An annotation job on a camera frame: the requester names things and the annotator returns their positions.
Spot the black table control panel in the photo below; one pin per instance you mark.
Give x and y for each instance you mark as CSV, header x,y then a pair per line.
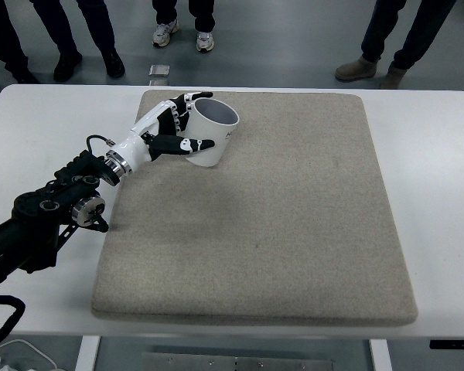
x,y
454,344

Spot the person with black shoes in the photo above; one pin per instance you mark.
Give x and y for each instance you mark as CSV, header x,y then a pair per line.
x,y
96,23

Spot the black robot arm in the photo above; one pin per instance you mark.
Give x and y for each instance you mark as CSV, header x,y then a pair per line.
x,y
31,224

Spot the grey metal plate with screws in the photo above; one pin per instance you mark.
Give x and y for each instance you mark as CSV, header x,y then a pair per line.
x,y
236,363

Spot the white table leg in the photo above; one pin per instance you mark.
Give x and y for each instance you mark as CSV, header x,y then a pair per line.
x,y
379,357
87,355

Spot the silver floor socket box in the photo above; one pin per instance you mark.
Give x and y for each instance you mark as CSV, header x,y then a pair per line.
x,y
159,70

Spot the grey-brown felt mat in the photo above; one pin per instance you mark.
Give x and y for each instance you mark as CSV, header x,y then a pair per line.
x,y
255,251

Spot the white cup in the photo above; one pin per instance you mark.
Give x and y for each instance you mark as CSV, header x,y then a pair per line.
x,y
212,131

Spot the person in dark trousers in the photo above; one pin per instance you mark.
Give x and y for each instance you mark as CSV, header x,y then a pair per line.
x,y
4,35

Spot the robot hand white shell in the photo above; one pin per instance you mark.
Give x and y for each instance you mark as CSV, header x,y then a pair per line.
x,y
135,148

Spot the person with white sneakers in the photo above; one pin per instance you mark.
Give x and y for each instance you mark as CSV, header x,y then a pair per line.
x,y
203,15

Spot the person with tan boots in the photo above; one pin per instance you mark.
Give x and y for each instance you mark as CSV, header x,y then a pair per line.
x,y
379,31

